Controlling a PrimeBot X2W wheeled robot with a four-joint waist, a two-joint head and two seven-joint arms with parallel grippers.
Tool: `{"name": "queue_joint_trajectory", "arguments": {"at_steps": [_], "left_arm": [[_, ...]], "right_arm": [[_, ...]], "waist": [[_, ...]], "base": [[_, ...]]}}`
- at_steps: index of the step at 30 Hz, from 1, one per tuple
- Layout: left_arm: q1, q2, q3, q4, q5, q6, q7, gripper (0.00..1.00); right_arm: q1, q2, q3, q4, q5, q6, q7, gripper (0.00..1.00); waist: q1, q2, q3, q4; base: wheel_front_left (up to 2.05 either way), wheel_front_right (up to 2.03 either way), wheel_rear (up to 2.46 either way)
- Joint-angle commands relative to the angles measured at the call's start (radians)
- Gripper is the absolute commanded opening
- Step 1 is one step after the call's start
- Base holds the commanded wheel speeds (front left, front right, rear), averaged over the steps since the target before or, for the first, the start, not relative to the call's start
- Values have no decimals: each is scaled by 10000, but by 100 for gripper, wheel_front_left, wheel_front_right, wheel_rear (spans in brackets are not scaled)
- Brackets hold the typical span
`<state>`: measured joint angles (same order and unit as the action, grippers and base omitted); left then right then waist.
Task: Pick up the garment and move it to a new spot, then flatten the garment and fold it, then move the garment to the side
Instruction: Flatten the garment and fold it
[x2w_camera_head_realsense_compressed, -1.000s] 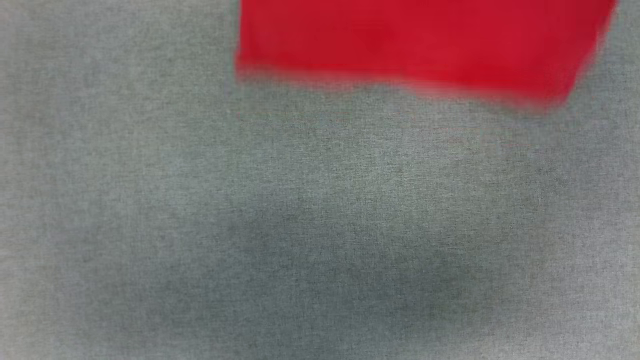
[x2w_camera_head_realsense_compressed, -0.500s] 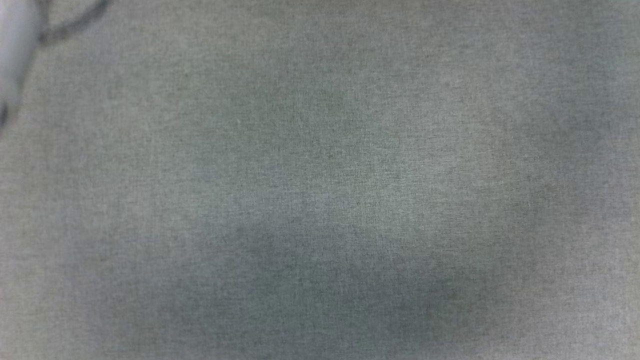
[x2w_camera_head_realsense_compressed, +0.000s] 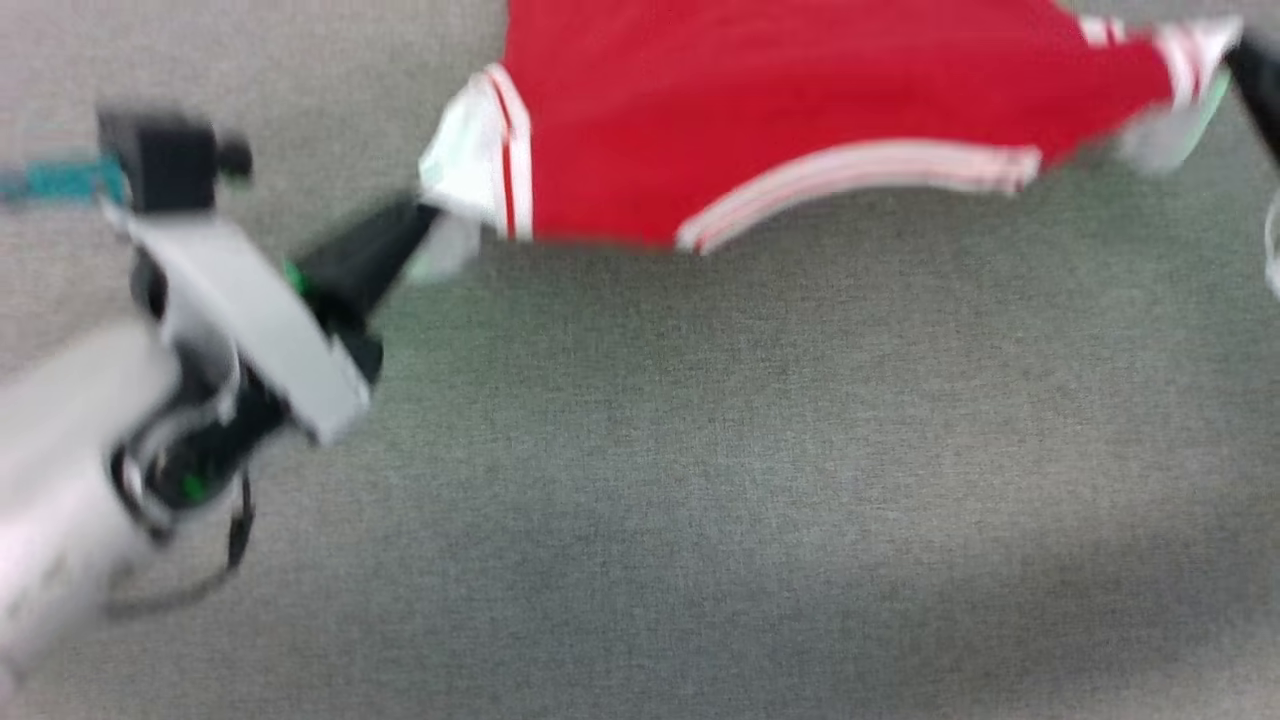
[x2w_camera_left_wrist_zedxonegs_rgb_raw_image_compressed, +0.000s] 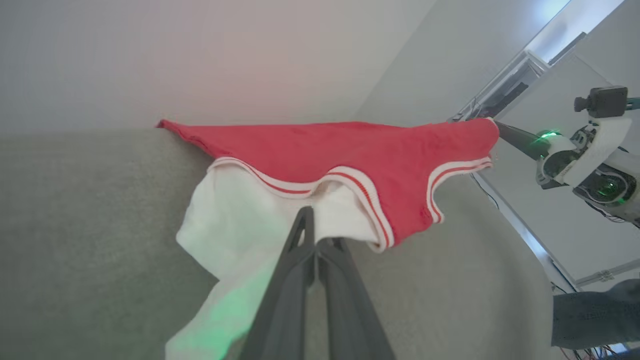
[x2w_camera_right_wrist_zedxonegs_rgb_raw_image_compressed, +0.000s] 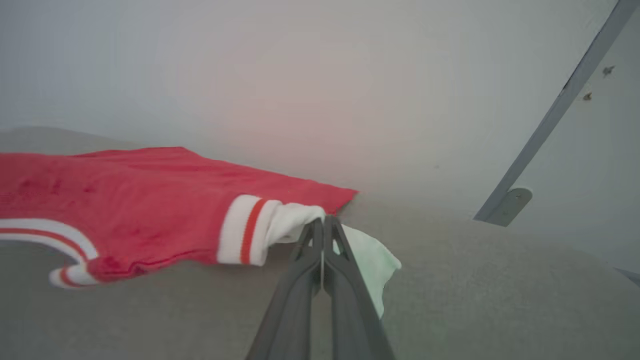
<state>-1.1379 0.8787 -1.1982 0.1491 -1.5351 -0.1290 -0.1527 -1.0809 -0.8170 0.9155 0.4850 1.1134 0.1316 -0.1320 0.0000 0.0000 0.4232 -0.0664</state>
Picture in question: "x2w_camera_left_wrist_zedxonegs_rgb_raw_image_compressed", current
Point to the grey fabric sofa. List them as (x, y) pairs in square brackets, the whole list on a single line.
[(100, 225)]

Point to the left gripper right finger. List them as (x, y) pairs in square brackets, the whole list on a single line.
[(350, 320)]

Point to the dark grey fabric bulk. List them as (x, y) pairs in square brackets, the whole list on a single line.
[(595, 315)]

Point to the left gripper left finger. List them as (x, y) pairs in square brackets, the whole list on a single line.
[(287, 300)]

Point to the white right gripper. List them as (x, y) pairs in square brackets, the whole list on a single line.
[(595, 145)]

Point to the right robot arm with camera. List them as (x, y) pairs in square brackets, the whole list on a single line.
[(565, 235)]

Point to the red white basketball jersey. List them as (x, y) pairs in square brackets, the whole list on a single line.
[(350, 160)]

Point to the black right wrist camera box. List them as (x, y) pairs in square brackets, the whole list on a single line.
[(605, 101)]

